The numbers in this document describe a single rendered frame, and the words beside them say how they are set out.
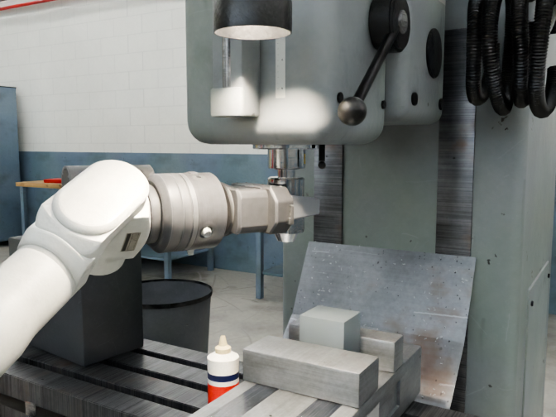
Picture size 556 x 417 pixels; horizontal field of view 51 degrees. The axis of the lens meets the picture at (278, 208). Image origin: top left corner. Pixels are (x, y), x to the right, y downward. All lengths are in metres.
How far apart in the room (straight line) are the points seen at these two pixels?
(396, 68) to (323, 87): 0.19
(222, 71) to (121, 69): 6.34
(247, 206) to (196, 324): 2.02
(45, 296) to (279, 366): 0.28
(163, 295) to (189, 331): 0.43
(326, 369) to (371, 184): 0.50
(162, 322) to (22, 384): 1.64
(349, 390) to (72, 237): 0.33
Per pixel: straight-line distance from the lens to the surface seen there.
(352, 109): 0.59
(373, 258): 1.09
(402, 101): 0.79
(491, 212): 1.03
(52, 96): 7.84
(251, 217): 0.66
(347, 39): 0.67
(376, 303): 1.07
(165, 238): 0.63
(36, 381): 0.97
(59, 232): 0.55
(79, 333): 0.99
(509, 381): 1.10
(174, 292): 3.01
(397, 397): 0.80
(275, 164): 0.72
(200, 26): 0.71
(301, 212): 0.72
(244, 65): 0.63
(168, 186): 0.63
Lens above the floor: 1.31
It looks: 6 degrees down
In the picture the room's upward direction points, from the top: straight up
